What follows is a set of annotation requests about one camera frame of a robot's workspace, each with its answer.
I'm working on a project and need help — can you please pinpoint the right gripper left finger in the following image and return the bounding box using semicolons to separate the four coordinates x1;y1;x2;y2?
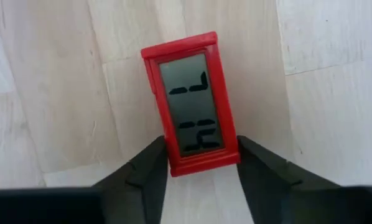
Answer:
92;135;170;224

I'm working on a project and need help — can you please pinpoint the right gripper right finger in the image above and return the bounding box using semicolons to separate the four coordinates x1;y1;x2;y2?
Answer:
235;135;345;224

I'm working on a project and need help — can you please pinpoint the red digital clock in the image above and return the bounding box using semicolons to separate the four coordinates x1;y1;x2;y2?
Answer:
140;30;241;178

